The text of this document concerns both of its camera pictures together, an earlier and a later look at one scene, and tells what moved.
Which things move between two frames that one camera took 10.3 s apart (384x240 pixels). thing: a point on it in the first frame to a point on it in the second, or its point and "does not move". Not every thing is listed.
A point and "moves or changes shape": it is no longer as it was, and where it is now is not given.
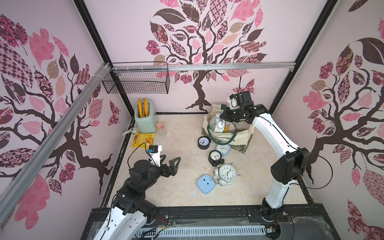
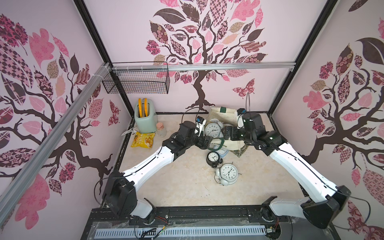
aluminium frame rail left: [54, 141] does not move
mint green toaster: [148, 124] does not move
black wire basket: [137, 81] does not move
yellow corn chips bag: [140, 138] does not move
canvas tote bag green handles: [240, 138] moves or changes shape
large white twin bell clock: [225, 175] does not move
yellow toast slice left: [140, 107] does not move
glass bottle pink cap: [161, 132] does not move
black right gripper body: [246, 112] to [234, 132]
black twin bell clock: [214, 157] does not move
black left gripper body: [164, 172] to [199, 142]
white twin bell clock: [218, 125] moves or changes shape
